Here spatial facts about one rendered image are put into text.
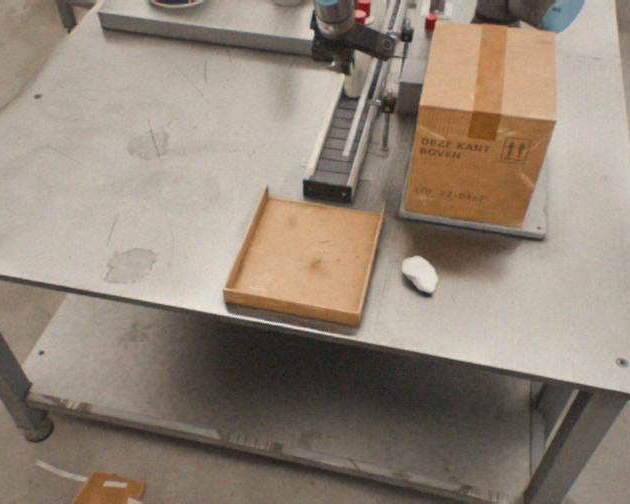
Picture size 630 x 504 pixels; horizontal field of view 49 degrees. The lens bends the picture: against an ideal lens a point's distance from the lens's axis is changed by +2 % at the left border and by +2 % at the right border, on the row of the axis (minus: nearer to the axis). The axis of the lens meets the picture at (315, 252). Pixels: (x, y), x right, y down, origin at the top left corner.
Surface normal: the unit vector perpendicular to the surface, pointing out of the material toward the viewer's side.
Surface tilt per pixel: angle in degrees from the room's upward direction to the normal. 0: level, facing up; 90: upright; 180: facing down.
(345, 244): 0
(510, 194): 90
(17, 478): 0
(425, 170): 90
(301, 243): 0
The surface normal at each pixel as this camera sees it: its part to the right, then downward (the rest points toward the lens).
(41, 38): 0.00, -0.67
